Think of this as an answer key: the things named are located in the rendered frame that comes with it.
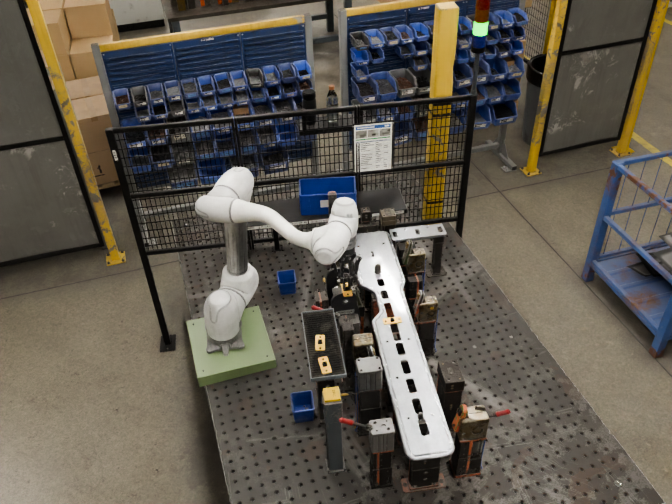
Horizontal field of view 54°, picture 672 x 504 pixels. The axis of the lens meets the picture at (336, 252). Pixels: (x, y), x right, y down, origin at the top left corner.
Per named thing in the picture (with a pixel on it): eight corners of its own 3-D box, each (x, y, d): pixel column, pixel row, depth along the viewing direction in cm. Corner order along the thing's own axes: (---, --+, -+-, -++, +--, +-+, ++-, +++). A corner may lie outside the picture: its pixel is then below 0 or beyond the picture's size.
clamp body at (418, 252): (426, 307, 346) (430, 255, 324) (404, 310, 345) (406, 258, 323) (422, 295, 353) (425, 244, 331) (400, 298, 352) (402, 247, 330)
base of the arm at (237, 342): (206, 360, 313) (205, 352, 309) (204, 325, 329) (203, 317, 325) (245, 354, 315) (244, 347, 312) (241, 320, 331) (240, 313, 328)
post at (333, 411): (346, 471, 272) (343, 403, 244) (327, 474, 271) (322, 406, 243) (343, 455, 278) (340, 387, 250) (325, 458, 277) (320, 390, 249)
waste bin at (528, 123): (583, 147, 602) (600, 70, 556) (533, 157, 591) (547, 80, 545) (552, 122, 640) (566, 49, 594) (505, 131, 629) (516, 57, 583)
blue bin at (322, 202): (357, 213, 356) (356, 192, 348) (300, 215, 356) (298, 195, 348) (355, 195, 369) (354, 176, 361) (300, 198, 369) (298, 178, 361)
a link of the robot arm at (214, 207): (225, 205, 263) (239, 186, 273) (186, 202, 269) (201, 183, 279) (233, 231, 271) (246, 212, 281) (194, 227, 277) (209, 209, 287)
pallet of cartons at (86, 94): (140, 191, 568) (110, 76, 502) (40, 213, 546) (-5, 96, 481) (121, 129, 656) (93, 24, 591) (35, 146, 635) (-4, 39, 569)
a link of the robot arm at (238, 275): (216, 307, 328) (235, 278, 343) (246, 316, 325) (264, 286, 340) (205, 182, 276) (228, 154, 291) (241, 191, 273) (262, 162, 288)
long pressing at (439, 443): (464, 454, 243) (464, 451, 242) (403, 462, 241) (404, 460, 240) (388, 231, 350) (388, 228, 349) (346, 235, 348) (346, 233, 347)
